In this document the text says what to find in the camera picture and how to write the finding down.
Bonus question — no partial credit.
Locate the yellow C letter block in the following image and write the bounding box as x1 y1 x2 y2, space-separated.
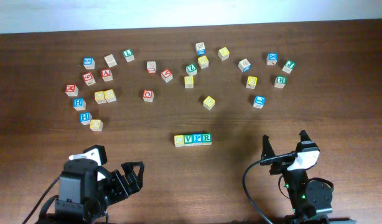
174 134 185 147

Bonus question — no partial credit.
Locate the green R letter block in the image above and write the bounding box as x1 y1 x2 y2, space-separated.
202 133 212 145

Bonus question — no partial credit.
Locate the green V letter block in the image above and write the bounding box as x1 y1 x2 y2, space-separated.
184 134 193 146

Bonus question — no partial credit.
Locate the blue P letter block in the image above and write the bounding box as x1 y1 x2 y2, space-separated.
192 133 203 146

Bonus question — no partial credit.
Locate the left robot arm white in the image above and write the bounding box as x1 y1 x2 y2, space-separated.
37 145 144 223

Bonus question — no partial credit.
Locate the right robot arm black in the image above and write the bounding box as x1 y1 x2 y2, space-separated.
261 130 334 223

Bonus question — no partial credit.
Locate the blue L letter block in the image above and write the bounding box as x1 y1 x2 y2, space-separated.
253 95 266 109

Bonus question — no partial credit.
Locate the yellow block bottom left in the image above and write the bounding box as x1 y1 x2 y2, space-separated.
90 119 103 132

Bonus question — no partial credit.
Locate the green J letter block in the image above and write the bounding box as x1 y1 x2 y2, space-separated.
282 60 296 74

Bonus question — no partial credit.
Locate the yellow pencil picture block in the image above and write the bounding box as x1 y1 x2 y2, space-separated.
246 76 258 89

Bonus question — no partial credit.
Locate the blue H lower block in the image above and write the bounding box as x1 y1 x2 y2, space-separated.
80 112 92 125

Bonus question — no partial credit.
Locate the blue h block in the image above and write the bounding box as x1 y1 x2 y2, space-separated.
73 98 86 111
80 112 92 125

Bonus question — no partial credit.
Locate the yellow umbrella picture block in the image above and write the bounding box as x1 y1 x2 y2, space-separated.
203 96 215 110

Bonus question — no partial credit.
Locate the blue X letter block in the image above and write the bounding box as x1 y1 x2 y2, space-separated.
266 52 278 65

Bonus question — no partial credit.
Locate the red O letter block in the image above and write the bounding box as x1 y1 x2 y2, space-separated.
142 90 154 103

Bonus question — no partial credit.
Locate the yellow block right pair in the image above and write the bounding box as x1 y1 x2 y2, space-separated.
104 89 116 103

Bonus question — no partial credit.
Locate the yellow block pair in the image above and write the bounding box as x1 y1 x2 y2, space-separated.
104 89 116 103
94 91 107 104

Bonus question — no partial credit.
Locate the blue D side block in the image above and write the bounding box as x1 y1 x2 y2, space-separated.
238 58 251 72

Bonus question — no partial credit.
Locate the blue H upper block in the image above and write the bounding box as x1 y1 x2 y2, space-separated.
73 98 86 111

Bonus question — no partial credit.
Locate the yellow block left pair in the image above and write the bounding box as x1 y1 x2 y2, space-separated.
94 91 107 104

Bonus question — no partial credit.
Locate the red M letter block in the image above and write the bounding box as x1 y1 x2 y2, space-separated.
65 85 79 97

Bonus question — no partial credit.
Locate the yellow block near P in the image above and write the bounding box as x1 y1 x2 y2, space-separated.
184 76 194 88

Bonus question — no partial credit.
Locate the yellow top far block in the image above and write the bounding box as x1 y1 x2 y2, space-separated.
218 47 230 60

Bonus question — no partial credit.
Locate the red A upright block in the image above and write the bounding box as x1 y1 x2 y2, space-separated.
101 68 113 82

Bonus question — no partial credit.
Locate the red A tilted block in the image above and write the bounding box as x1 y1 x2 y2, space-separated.
161 68 173 83

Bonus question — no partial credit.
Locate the yellow block beside Z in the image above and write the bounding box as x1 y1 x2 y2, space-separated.
198 55 209 69

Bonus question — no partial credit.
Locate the red 6 number block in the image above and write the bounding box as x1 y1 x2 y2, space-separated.
82 72 96 86

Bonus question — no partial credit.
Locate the green Z letter block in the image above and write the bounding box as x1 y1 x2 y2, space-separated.
185 63 197 76

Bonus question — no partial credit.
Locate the red side plain block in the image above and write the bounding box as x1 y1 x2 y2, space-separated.
146 61 157 73

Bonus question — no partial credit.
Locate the blue side far block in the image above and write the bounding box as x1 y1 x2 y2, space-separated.
195 42 206 55

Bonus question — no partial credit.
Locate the plain wooden top block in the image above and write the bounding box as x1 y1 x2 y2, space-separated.
104 54 117 68

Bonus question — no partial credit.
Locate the blue S letter block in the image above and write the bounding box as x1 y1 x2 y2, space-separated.
83 57 95 70

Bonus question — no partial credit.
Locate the green L letter block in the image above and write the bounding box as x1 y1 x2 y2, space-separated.
123 49 135 62

